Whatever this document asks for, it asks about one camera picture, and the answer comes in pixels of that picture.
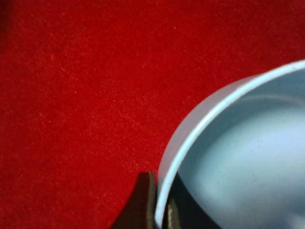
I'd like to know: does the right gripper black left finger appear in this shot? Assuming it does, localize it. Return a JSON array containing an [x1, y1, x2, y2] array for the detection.
[[111, 172, 156, 229]]

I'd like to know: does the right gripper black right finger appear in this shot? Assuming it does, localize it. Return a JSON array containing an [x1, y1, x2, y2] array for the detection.
[[164, 199, 181, 229]]

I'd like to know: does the light blue round bowl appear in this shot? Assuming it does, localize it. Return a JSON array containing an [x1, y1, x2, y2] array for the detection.
[[154, 60, 305, 229]]

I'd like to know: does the red velvet table cloth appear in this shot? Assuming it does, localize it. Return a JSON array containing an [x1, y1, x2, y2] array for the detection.
[[0, 0, 305, 229]]

